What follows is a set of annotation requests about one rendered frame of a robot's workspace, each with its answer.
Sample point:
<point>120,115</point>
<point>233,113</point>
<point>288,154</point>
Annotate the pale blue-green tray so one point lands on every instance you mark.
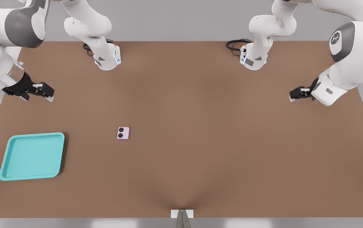
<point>32,156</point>

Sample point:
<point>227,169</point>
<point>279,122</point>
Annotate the pale lilac phone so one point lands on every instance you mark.
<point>123,133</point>

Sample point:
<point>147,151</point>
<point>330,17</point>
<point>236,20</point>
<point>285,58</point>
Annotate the silver frame post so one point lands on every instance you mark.
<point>182,219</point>

